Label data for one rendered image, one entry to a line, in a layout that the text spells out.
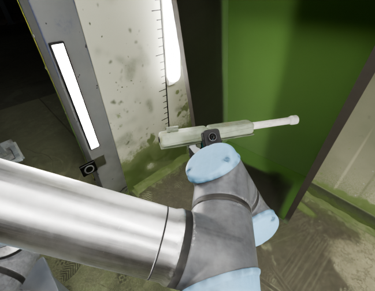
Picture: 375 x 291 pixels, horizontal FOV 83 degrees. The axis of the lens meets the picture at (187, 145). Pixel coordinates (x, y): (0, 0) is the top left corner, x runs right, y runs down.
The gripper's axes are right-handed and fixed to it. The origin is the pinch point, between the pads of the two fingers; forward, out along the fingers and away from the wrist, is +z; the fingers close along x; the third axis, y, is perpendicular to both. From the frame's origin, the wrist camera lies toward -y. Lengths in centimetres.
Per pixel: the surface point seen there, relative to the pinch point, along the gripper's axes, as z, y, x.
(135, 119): 89, 20, -17
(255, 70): 39, -13, 44
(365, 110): 51, 27, 147
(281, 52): 27, -22, 48
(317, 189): 46, 89, 116
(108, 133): 79, 24, -36
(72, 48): 65, -28, -41
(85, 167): 71, 41, -54
